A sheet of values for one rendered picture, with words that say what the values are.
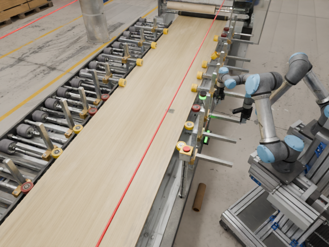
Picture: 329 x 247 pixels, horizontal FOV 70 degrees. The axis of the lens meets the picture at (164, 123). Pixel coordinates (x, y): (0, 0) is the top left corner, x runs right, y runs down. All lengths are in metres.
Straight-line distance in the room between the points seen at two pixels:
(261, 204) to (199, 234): 0.65
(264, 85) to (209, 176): 1.59
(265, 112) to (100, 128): 1.31
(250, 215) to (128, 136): 1.33
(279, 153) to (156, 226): 0.97
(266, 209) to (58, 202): 1.80
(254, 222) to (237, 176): 0.66
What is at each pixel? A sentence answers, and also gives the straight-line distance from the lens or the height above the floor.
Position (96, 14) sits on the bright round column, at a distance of 5.55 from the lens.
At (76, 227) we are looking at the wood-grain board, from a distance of 1.62.
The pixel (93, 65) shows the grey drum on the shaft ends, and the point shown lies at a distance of 3.12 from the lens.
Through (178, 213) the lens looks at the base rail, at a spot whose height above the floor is 0.70.
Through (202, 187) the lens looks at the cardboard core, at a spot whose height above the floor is 0.08.
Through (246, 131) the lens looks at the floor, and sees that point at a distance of 3.46.
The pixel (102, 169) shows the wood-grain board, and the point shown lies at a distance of 1.79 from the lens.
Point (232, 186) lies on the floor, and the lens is 2.83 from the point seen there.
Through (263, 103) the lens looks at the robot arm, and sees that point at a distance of 1.51.
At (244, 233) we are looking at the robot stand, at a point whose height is 0.23.
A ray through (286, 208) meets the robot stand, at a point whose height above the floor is 0.95.
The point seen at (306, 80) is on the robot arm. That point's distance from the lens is 1.97.
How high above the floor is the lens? 2.31
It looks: 43 degrees down
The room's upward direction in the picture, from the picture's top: straight up
